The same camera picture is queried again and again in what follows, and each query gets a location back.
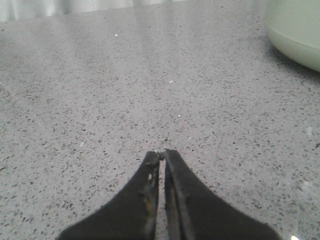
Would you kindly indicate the pale green electric pot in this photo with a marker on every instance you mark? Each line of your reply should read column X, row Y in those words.
column 293, row 28

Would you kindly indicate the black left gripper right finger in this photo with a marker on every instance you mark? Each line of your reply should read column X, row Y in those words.
column 194, row 212

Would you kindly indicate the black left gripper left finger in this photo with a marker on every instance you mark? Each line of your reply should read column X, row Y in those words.
column 129, row 215

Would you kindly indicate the white pleated curtain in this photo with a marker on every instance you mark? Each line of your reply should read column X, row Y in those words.
column 29, row 9

